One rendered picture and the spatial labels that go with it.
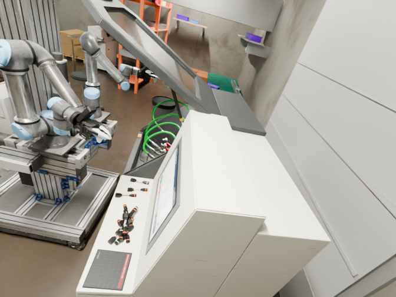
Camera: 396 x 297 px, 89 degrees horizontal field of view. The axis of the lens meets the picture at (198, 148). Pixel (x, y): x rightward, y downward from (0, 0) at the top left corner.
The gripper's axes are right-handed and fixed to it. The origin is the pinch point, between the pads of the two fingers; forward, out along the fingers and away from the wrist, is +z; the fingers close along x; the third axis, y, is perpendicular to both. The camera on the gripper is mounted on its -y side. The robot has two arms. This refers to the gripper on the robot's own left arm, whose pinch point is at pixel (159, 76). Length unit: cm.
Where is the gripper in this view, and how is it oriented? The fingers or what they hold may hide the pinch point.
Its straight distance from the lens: 206.1
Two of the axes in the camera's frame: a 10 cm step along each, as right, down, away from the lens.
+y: -3.6, 7.2, 6.0
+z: 9.1, 1.3, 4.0
